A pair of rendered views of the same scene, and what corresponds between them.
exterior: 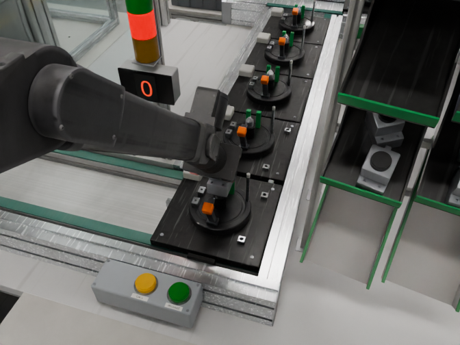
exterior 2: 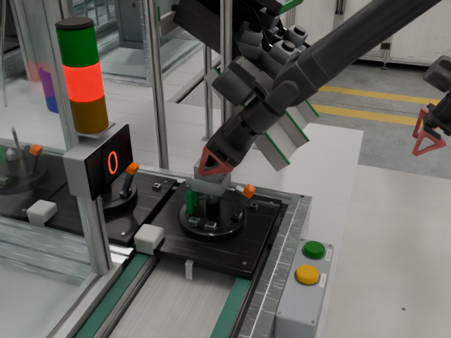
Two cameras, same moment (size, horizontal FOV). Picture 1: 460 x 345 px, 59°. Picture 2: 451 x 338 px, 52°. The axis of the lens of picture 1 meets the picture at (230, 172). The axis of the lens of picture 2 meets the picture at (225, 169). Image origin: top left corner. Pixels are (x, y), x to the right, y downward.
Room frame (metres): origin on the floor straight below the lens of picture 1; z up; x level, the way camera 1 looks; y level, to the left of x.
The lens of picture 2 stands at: (0.54, 0.78, 1.57)
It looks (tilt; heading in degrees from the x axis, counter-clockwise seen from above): 32 degrees down; 273
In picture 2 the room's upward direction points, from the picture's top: straight up
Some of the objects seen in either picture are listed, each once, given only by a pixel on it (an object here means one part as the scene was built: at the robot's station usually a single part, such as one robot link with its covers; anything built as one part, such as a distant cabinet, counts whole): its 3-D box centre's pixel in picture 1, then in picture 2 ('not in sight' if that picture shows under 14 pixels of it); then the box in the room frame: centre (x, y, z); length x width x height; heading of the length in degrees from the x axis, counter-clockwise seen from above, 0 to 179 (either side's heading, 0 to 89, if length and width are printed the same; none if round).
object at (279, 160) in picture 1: (249, 129); (103, 181); (0.85, -0.05, 1.01); 0.24 x 0.24 x 0.13; 73
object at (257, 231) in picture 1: (220, 213); (213, 224); (0.60, 0.02, 0.96); 0.24 x 0.24 x 0.02; 73
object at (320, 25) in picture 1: (297, 16); not in sight; (1.55, -0.26, 1.01); 0.24 x 0.24 x 0.13; 73
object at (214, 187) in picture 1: (222, 170); (205, 172); (0.62, 0.02, 1.08); 0.08 x 0.04 x 0.07; 163
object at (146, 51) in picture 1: (146, 46); (89, 111); (0.77, 0.17, 1.28); 0.05 x 0.05 x 0.05
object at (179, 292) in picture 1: (179, 293); (313, 251); (0.40, 0.10, 0.96); 0.04 x 0.04 x 0.02
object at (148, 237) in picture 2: (194, 173); (149, 239); (0.72, 0.09, 0.97); 0.05 x 0.05 x 0.04; 73
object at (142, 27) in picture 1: (142, 22); (84, 79); (0.77, 0.17, 1.33); 0.05 x 0.05 x 0.05
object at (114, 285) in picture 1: (148, 291); (305, 288); (0.42, 0.17, 0.93); 0.21 x 0.07 x 0.06; 73
